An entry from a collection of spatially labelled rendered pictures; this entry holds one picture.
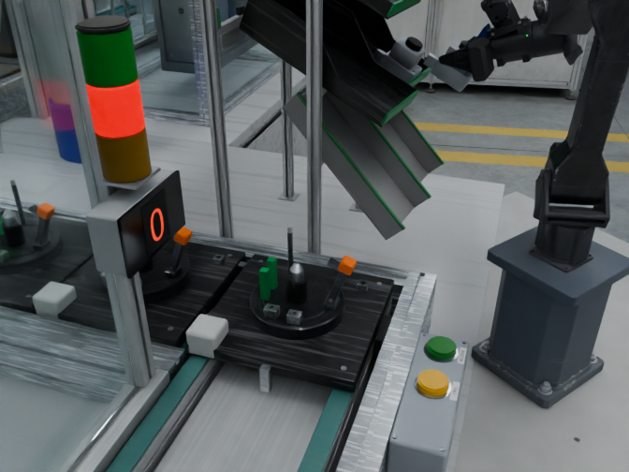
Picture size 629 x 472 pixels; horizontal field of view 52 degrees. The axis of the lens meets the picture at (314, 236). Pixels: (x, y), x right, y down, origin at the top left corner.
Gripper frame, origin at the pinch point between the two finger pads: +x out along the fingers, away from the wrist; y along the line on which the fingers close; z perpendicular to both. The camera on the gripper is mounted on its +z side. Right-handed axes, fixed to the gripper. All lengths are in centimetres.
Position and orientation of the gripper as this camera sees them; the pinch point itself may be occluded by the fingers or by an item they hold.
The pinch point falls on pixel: (462, 52)
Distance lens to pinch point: 116.8
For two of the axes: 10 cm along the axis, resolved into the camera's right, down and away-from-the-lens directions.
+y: -4.7, 4.8, -7.4
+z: -2.8, -8.8, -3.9
